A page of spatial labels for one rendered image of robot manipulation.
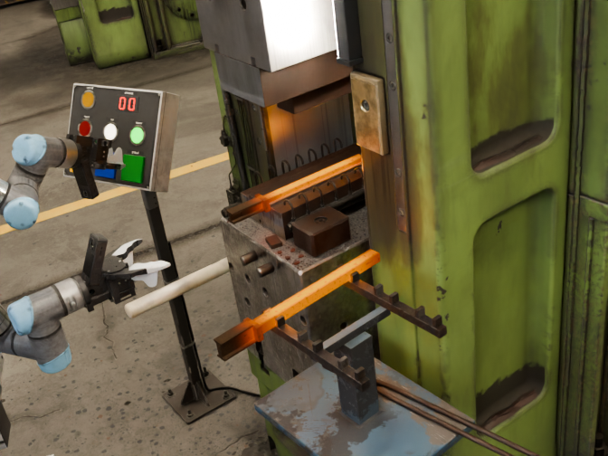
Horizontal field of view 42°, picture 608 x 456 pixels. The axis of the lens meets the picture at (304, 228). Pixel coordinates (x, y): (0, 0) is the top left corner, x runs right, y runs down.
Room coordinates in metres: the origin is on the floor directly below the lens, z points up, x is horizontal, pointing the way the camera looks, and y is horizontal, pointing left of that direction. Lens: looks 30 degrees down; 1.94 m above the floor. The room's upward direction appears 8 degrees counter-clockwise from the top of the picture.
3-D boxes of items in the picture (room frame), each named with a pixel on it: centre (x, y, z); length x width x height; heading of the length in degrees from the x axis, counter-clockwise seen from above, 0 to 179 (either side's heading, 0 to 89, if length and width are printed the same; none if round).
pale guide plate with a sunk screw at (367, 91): (1.61, -0.17, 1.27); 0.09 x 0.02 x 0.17; 32
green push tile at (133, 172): (2.08, 0.45, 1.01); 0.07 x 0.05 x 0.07; 57
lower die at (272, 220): (1.91, -0.08, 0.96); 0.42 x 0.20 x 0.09; 122
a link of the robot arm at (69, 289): (1.50, 0.54, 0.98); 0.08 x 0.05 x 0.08; 32
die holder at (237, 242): (1.87, -0.11, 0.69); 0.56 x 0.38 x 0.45; 122
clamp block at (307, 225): (1.68, -0.04, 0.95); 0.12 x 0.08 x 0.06; 122
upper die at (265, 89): (1.91, -0.08, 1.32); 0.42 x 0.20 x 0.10; 122
